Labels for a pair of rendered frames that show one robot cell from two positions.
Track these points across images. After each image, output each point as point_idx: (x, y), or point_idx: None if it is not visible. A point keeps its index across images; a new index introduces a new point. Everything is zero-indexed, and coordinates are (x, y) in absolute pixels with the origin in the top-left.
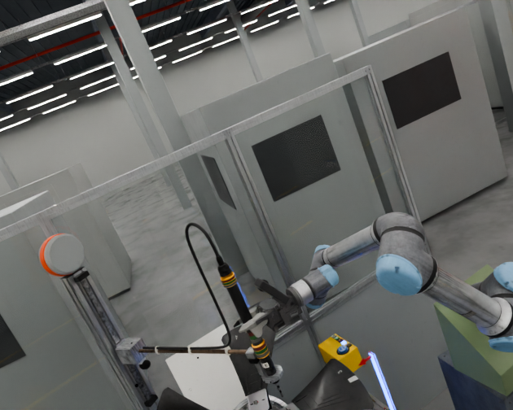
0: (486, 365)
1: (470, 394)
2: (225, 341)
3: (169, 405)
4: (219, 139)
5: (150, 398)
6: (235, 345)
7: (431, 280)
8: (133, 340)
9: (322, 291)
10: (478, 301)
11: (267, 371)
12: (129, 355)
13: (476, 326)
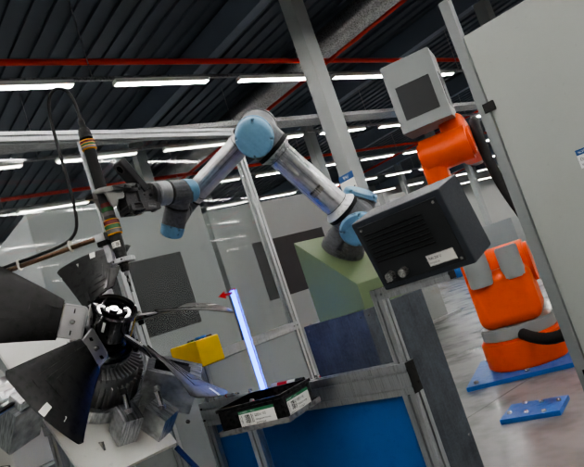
0: (344, 283)
1: (336, 347)
2: (63, 271)
3: None
4: (72, 136)
5: None
6: (75, 271)
7: (282, 140)
8: None
9: (183, 194)
10: (324, 178)
11: (118, 252)
12: None
13: (334, 258)
